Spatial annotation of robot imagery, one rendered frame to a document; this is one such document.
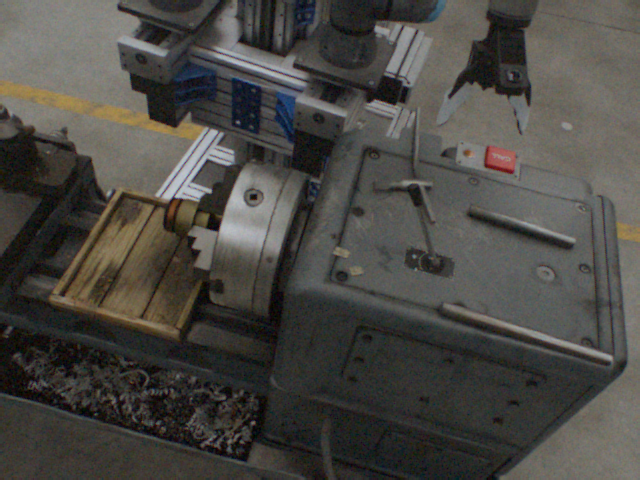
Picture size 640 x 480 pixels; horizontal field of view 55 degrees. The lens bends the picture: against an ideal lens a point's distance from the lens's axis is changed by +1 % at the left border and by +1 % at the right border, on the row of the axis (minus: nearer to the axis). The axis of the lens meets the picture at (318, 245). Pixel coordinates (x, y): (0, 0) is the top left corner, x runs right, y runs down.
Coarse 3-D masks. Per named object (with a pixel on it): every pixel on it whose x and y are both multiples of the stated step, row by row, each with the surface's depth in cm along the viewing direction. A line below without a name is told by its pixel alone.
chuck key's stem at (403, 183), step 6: (378, 180) 118; (384, 180) 118; (402, 180) 118; (408, 180) 118; (414, 180) 118; (420, 180) 119; (426, 180) 119; (378, 186) 117; (384, 186) 118; (390, 186) 118; (396, 186) 118; (402, 186) 118; (426, 186) 119; (432, 186) 119
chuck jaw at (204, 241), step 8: (192, 232) 126; (200, 232) 126; (208, 232) 126; (216, 232) 127; (192, 240) 126; (200, 240) 125; (208, 240) 125; (192, 248) 123; (200, 248) 123; (208, 248) 123; (192, 256) 125; (200, 256) 122; (208, 256) 122; (200, 264) 120; (208, 264) 121; (200, 272) 121; (208, 272) 120; (208, 280) 122; (216, 280) 119; (216, 288) 121; (224, 288) 120
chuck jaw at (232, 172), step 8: (232, 168) 125; (240, 168) 126; (232, 176) 125; (216, 184) 127; (224, 184) 126; (232, 184) 126; (216, 192) 127; (224, 192) 126; (200, 200) 127; (208, 200) 127; (216, 200) 127; (224, 200) 127; (200, 208) 128; (208, 208) 128; (216, 208) 127; (224, 208) 127
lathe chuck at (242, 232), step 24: (264, 168) 123; (288, 168) 128; (240, 192) 116; (264, 192) 117; (240, 216) 115; (264, 216) 115; (216, 240) 115; (240, 240) 114; (264, 240) 114; (216, 264) 116; (240, 264) 115; (240, 288) 118
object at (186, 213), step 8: (176, 200) 129; (184, 200) 129; (192, 200) 129; (168, 208) 127; (176, 208) 128; (184, 208) 127; (192, 208) 127; (168, 216) 127; (176, 216) 127; (184, 216) 127; (192, 216) 126; (200, 216) 128; (208, 216) 128; (168, 224) 128; (176, 224) 127; (184, 224) 127; (192, 224) 127; (200, 224) 128; (208, 224) 133; (176, 232) 128; (184, 232) 128
